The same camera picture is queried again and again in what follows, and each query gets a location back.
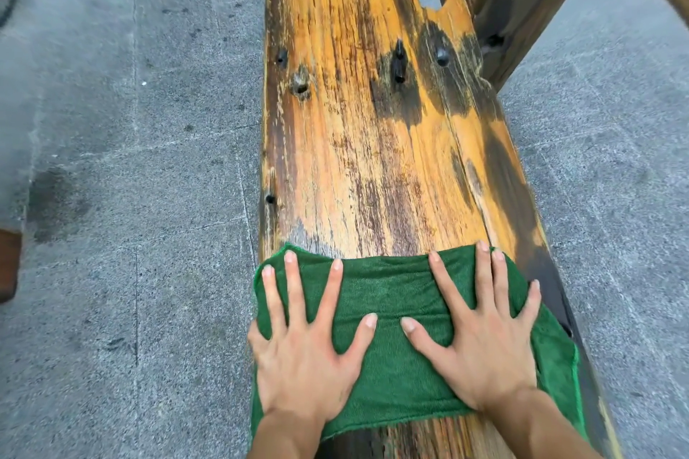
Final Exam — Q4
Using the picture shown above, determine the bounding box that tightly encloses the person's right hand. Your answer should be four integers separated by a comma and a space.
400, 241, 542, 412

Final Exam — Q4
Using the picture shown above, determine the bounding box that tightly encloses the person's left hand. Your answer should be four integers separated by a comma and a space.
248, 250, 379, 425

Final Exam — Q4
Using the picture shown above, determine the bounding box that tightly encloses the green microfibre cloth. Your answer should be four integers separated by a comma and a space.
250, 242, 589, 443

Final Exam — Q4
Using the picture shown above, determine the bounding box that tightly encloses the person's right forearm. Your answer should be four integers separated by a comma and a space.
478, 387, 603, 459

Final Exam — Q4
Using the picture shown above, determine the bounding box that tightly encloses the person's left forearm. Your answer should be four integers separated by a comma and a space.
248, 408, 329, 459

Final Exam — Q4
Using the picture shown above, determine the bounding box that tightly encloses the weathered yellow wooden bench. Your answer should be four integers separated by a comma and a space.
257, 0, 624, 459

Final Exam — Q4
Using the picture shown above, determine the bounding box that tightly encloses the brown wooden furniture corner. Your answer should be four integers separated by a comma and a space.
0, 229, 23, 304

